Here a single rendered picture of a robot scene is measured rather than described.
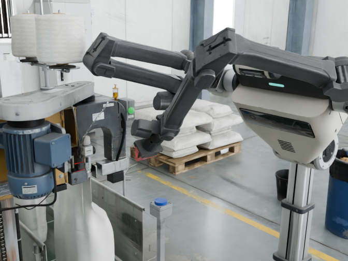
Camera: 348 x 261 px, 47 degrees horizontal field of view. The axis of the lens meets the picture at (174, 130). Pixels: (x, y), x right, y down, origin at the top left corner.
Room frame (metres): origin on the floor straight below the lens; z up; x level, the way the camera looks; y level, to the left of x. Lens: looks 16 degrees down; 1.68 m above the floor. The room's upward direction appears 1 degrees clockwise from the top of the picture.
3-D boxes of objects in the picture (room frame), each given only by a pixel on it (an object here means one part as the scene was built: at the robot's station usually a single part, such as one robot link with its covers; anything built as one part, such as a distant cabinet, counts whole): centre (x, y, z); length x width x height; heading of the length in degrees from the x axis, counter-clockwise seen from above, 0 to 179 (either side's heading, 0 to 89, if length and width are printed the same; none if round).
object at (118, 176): (1.70, 0.25, 0.98); 0.09 x 0.05 x 0.05; 132
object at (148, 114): (4.77, 0.18, 0.56); 0.66 x 0.43 x 0.15; 129
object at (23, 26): (1.58, 0.56, 1.61); 0.15 x 0.14 x 0.17; 42
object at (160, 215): (1.71, 0.06, 0.81); 0.08 x 0.08 x 0.06; 42
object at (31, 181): (1.28, 0.49, 1.21); 0.15 x 0.15 x 0.25
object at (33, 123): (1.28, 0.49, 1.35); 0.12 x 0.12 x 0.04
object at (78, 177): (1.56, 0.41, 1.04); 0.08 x 0.06 x 0.05; 132
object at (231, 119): (4.90, -0.53, 0.44); 0.68 x 0.44 x 0.15; 132
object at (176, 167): (4.84, -0.17, 0.07); 1.20 x 0.82 x 0.14; 134
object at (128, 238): (2.25, 0.50, 0.54); 1.05 x 0.02 x 0.41; 42
